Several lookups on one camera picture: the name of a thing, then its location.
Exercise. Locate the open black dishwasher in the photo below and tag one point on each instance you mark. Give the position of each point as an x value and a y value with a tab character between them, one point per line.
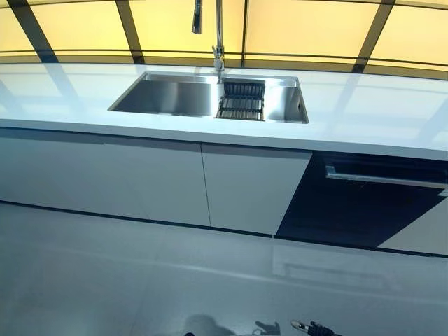
350	206

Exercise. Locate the white glossy cabinet door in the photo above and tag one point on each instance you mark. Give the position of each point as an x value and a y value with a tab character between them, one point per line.
252	189
105	178

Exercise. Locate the black steel dish rack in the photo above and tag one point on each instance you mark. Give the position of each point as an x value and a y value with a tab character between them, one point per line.
241	101

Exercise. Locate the stainless steel sink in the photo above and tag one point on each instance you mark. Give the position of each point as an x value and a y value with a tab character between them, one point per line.
168	96

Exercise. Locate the dark cabinet toe kick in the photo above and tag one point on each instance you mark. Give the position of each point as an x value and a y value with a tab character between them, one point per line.
140	218

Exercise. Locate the chrome pull-out faucet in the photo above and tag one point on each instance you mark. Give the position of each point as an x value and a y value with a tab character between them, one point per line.
218	38

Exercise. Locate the dark window frame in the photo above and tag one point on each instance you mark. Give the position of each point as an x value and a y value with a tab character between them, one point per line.
129	31

